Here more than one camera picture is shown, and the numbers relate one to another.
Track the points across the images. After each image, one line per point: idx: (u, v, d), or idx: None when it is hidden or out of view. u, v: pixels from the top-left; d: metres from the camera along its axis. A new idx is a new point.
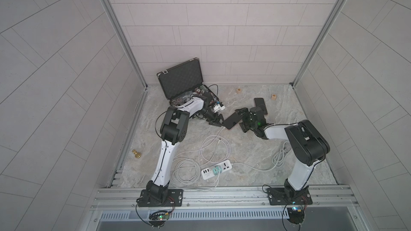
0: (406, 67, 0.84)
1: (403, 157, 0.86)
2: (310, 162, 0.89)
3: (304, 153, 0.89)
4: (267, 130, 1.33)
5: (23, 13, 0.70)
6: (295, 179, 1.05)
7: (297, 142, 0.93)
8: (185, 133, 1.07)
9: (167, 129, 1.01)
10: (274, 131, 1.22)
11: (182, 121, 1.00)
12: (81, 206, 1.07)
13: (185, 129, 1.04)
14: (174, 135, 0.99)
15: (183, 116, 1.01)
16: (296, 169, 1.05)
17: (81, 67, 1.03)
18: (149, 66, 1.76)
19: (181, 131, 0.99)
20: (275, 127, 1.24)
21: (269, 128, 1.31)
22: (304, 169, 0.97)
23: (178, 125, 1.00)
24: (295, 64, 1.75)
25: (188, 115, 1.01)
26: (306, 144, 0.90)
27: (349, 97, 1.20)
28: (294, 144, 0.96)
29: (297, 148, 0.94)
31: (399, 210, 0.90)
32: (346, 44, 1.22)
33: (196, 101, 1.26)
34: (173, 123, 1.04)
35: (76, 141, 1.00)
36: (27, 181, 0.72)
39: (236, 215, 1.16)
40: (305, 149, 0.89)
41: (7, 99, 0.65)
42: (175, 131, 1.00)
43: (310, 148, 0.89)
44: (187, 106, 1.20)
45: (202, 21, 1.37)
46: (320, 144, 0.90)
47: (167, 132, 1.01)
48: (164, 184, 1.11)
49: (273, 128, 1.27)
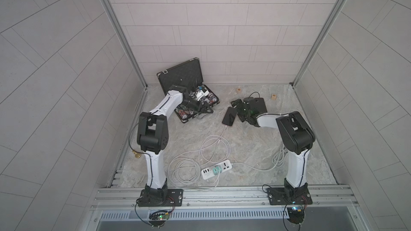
0: (406, 67, 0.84)
1: (403, 157, 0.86)
2: (296, 150, 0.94)
3: (292, 142, 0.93)
4: (258, 118, 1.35)
5: (23, 13, 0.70)
6: (291, 175, 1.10)
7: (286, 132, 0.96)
8: (167, 138, 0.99)
9: (144, 139, 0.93)
10: (266, 120, 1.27)
11: (158, 128, 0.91)
12: (81, 206, 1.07)
13: (165, 134, 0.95)
14: (154, 144, 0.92)
15: (158, 123, 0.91)
16: (290, 164, 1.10)
17: (81, 67, 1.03)
18: (149, 66, 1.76)
19: (161, 138, 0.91)
20: (266, 116, 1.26)
21: (261, 116, 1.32)
22: (295, 158, 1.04)
23: (155, 132, 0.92)
24: (295, 64, 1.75)
25: (164, 120, 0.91)
26: (294, 134, 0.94)
27: (349, 97, 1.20)
28: (283, 133, 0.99)
29: (285, 137, 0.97)
31: (399, 210, 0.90)
32: (346, 43, 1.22)
33: (172, 98, 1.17)
34: (150, 131, 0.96)
35: (76, 141, 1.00)
36: (27, 181, 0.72)
39: (236, 215, 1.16)
40: (292, 138, 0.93)
41: (7, 99, 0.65)
42: (153, 139, 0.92)
43: (297, 138, 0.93)
44: (162, 107, 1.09)
45: (202, 21, 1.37)
46: (307, 133, 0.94)
47: (145, 142, 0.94)
48: (162, 184, 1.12)
49: (264, 116, 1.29)
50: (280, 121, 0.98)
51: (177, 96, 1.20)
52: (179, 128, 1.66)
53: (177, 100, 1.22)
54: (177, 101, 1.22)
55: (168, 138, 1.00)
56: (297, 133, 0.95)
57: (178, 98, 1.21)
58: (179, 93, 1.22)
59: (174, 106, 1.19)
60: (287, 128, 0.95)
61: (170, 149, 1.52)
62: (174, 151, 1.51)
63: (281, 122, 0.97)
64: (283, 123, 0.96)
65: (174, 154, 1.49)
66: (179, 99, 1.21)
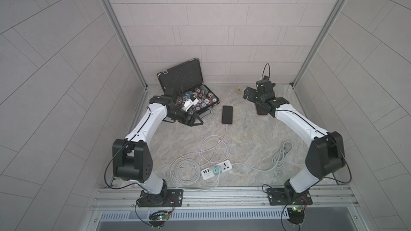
0: (406, 67, 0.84)
1: (402, 157, 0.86)
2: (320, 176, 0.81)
3: (320, 169, 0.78)
4: (280, 112, 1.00)
5: (24, 13, 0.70)
6: (296, 181, 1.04)
7: (318, 158, 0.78)
8: (151, 166, 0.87)
9: (122, 170, 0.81)
10: (290, 119, 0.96)
11: (137, 158, 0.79)
12: (81, 206, 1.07)
13: (147, 162, 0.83)
14: (136, 176, 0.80)
15: (137, 152, 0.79)
16: (301, 175, 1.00)
17: (81, 67, 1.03)
18: (149, 66, 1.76)
19: (142, 169, 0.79)
20: (294, 118, 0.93)
21: (287, 113, 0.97)
22: (312, 178, 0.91)
23: (135, 163, 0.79)
24: (295, 64, 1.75)
25: (143, 148, 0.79)
26: (327, 162, 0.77)
27: (349, 98, 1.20)
28: (313, 156, 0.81)
29: (313, 160, 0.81)
31: (400, 211, 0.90)
32: (346, 44, 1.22)
33: (154, 115, 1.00)
34: (129, 161, 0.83)
35: (76, 141, 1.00)
36: (28, 181, 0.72)
39: (236, 215, 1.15)
40: (324, 167, 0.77)
41: (7, 99, 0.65)
42: (134, 170, 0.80)
43: (328, 166, 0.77)
44: (141, 129, 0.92)
45: (202, 21, 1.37)
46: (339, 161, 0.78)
47: (124, 175, 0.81)
48: (160, 190, 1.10)
49: (290, 116, 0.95)
50: (317, 145, 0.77)
51: (159, 111, 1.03)
52: (179, 128, 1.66)
53: (161, 115, 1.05)
54: (160, 117, 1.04)
55: (151, 164, 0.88)
56: (329, 160, 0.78)
57: (161, 112, 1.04)
58: (162, 107, 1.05)
59: (157, 123, 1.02)
60: (322, 155, 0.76)
61: (170, 149, 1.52)
62: (174, 151, 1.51)
63: (317, 146, 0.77)
64: (320, 149, 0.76)
65: (174, 154, 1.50)
66: (162, 113, 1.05)
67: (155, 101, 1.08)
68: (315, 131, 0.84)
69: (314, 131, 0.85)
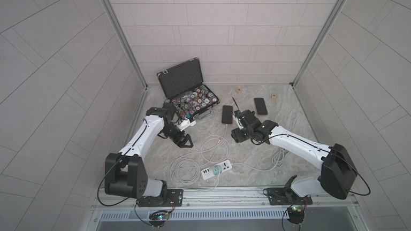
0: (406, 67, 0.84)
1: (402, 157, 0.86)
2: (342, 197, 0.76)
3: (340, 189, 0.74)
4: (274, 138, 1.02)
5: (23, 12, 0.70)
6: (298, 186, 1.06)
7: (334, 180, 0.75)
8: (145, 182, 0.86)
9: (115, 187, 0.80)
10: (289, 143, 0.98)
11: (131, 172, 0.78)
12: (81, 206, 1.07)
13: (141, 178, 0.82)
14: (129, 192, 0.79)
15: (131, 166, 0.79)
16: (305, 182, 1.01)
17: (81, 67, 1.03)
18: (149, 66, 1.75)
19: (135, 185, 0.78)
20: (292, 141, 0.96)
21: (282, 137, 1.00)
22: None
23: (129, 178, 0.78)
24: (295, 64, 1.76)
25: (137, 162, 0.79)
26: (344, 181, 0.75)
27: (349, 97, 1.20)
28: (327, 179, 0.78)
29: (329, 184, 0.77)
31: (399, 210, 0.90)
32: (346, 44, 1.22)
33: (150, 128, 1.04)
34: (122, 177, 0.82)
35: (76, 141, 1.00)
36: (27, 181, 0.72)
39: (236, 215, 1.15)
40: (343, 187, 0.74)
41: (7, 99, 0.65)
42: (127, 186, 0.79)
43: (345, 184, 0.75)
44: (136, 143, 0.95)
45: (202, 21, 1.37)
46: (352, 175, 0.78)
47: (117, 191, 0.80)
48: (160, 190, 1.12)
49: (287, 140, 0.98)
50: (328, 166, 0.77)
51: (155, 123, 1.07)
52: None
53: (157, 128, 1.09)
54: (156, 129, 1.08)
55: (145, 181, 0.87)
56: (344, 178, 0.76)
57: (158, 124, 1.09)
58: (158, 120, 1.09)
59: (153, 136, 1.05)
60: (337, 175, 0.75)
61: (170, 149, 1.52)
62: (174, 151, 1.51)
63: (329, 168, 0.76)
64: (333, 170, 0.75)
65: (174, 154, 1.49)
66: (158, 125, 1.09)
67: (153, 113, 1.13)
68: (318, 150, 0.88)
69: (317, 151, 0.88)
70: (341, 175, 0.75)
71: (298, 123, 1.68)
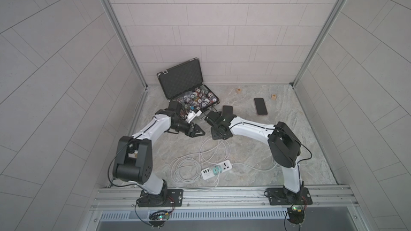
0: (406, 67, 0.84)
1: (403, 157, 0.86)
2: (291, 164, 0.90)
3: (286, 158, 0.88)
4: (233, 128, 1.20)
5: (23, 13, 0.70)
6: (289, 182, 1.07)
7: (279, 151, 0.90)
8: (150, 168, 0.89)
9: (123, 169, 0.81)
10: (245, 131, 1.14)
11: (141, 155, 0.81)
12: (81, 206, 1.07)
13: (148, 162, 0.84)
14: (136, 176, 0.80)
15: (142, 149, 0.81)
16: (284, 173, 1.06)
17: (81, 67, 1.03)
18: (149, 66, 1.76)
19: (143, 168, 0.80)
20: (245, 127, 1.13)
21: (238, 125, 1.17)
22: (290, 170, 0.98)
23: (137, 161, 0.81)
24: (295, 64, 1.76)
25: (147, 145, 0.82)
26: (287, 150, 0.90)
27: (349, 97, 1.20)
28: (276, 153, 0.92)
29: (279, 156, 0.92)
31: (399, 210, 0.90)
32: (346, 44, 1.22)
33: (159, 122, 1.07)
34: (130, 161, 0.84)
35: (76, 141, 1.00)
36: (27, 181, 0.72)
39: (236, 215, 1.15)
40: (288, 155, 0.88)
41: (7, 99, 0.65)
42: (134, 170, 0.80)
43: (289, 152, 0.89)
44: (147, 130, 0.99)
45: (202, 21, 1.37)
46: (295, 144, 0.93)
47: (122, 174, 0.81)
48: (160, 190, 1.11)
49: (242, 126, 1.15)
50: (272, 141, 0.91)
51: (164, 120, 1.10)
52: None
53: (164, 125, 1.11)
54: (164, 126, 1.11)
55: (151, 167, 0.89)
56: (288, 148, 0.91)
57: (165, 122, 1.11)
58: (167, 117, 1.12)
59: (160, 131, 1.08)
60: (280, 146, 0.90)
61: (170, 149, 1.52)
62: (174, 151, 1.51)
63: (273, 143, 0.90)
64: (276, 143, 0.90)
65: (174, 154, 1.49)
66: (166, 123, 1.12)
67: (161, 112, 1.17)
68: (265, 129, 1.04)
69: (265, 130, 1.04)
70: (284, 145, 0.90)
71: (298, 123, 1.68)
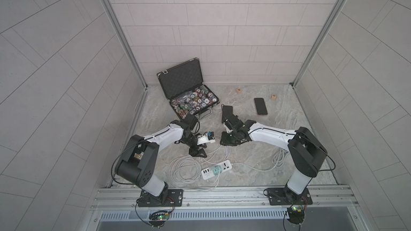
0: (406, 67, 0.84)
1: (403, 157, 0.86)
2: (314, 174, 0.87)
3: (309, 166, 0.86)
4: (252, 132, 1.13)
5: (23, 13, 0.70)
6: (294, 184, 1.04)
7: (301, 158, 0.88)
8: (151, 173, 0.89)
9: (124, 167, 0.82)
10: (264, 137, 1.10)
11: (144, 157, 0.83)
12: (81, 206, 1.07)
13: (151, 166, 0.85)
14: (133, 176, 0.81)
15: (147, 152, 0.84)
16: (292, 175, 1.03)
17: (81, 67, 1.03)
18: (149, 66, 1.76)
19: (143, 171, 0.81)
20: (265, 132, 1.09)
21: (257, 130, 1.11)
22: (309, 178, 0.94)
23: (139, 163, 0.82)
24: (295, 64, 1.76)
25: (153, 149, 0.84)
26: (311, 158, 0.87)
27: (349, 97, 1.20)
28: (297, 159, 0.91)
29: (300, 162, 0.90)
31: (400, 211, 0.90)
32: (346, 43, 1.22)
33: (172, 130, 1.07)
34: (133, 161, 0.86)
35: (76, 141, 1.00)
36: (27, 181, 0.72)
39: (236, 215, 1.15)
40: (311, 163, 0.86)
41: (7, 99, 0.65)
42: (134, 171, 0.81)
43: (313, 161, 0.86)
44: (158, 135, 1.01)
45: (202, 21, 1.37)
46: (320, 153, 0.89)
47: (123, 171, 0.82)
48: (160, 193, 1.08)
49: (261, 132, 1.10)
50: (294, 146, 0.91)
51: (176, 131, 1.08)
52: None
53: (176, 136, 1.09)
54: (174, 137, 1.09)
55: (152, 172, 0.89)
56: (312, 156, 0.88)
57: (177, 132, 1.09)
58: (181, 129, 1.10)
59: (170, 140, 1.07)
60: (302, 153, 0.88)
61: (170, 149, 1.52)
62: (174, 151, 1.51)
63: (294, 148, 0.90)
64: (297, 149, 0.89)
65: (174, 154, 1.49)
66: (178, 133, 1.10)
67: (177, 122, 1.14)
68: (285, 134, 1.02)
69: (285, 135, 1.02)
70: (307, 153, 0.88)
71: (298, 123, 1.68)
